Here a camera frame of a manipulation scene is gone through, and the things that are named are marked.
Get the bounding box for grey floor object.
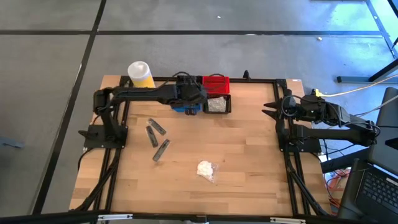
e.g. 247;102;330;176
0;136;25;149

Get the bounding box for grey metal bar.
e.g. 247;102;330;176
147;118;167;136
145;125;159;148

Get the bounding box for black overhead rig bar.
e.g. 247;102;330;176
0;210;398;224

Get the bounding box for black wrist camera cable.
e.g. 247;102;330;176
166;71;226;90
280;95;299;118

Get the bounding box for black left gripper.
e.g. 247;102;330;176
175;81;208;116

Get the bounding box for black plastic basket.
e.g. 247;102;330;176
203;93;233;115

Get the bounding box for black table frame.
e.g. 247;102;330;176
70;74;332;218

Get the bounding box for black metal stand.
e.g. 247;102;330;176
336;0;398;84

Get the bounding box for white printed bandage wrapper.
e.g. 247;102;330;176
207;96;227;113

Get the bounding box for orange cable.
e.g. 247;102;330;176
324;169;351;208

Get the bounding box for blue plastic basket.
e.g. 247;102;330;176
170;102;205;113

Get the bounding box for black monitor back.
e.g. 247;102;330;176
368;86;398;175

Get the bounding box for dark blue razor packet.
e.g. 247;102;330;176
152;139;172;162

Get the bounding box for black laptop with keyboard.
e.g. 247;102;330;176
337;158;398;224

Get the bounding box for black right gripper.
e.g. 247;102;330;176
261;95;312;121

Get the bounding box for clear bag of cotton swabs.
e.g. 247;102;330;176
196;160;220;184

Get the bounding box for red plastic basket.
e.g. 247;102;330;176
201;75;231;95

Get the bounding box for yellow canister with white lid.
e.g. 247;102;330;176
127;60;155;89

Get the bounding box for yellow cable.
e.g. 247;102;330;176
315;73;398;98

